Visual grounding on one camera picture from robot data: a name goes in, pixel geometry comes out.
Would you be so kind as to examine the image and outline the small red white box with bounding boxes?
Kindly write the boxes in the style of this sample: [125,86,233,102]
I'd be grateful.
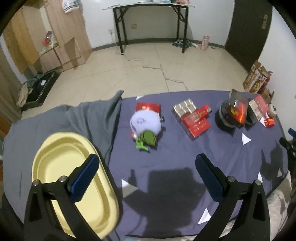
[259,117,276,128]

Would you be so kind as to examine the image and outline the wooden cabinet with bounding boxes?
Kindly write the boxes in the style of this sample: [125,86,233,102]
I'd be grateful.
[3,1,92,74]

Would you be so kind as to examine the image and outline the red white carton box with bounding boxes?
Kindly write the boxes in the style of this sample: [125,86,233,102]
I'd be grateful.
[247,95,269,121]

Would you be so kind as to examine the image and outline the large black foam disc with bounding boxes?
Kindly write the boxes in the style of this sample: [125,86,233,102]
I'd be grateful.
[215,100,236,135]

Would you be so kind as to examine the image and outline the pink package on floor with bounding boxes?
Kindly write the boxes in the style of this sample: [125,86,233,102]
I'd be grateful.
[200,35,210,51]

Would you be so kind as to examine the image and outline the cardboard boxes on floor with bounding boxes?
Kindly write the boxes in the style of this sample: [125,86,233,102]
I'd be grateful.
[243,61,273,94]

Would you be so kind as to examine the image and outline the white fluffy plush toy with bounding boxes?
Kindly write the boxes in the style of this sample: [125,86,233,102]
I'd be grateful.
[129,109,165,152]

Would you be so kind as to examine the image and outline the silver and red box stack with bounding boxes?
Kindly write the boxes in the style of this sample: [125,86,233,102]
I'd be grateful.
[172,99,212,140]

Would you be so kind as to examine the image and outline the small black foam disc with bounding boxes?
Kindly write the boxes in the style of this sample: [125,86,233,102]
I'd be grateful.
[245,109,258,126]

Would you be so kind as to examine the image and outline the dark clothes pile on floor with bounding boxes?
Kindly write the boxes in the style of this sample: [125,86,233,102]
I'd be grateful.
[172,39,192,49]

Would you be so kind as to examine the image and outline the black folding table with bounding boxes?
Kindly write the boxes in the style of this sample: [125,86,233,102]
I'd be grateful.
[104,1,194,55]

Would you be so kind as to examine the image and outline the black open suitcase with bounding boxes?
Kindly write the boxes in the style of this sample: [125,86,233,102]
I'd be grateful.
[16,70,60,111]

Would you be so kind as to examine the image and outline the grey cloth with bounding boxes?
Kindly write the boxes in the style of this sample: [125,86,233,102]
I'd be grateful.
[1,90,123,223]

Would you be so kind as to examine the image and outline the yellow oval plastic basin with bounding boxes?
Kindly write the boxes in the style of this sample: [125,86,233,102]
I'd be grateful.
[31,132,119,238]

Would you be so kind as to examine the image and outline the black red standing box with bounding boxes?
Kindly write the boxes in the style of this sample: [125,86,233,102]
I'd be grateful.
[226,89,248,128]

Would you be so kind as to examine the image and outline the dark door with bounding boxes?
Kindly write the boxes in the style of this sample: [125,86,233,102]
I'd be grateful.
[225,0,273,71]

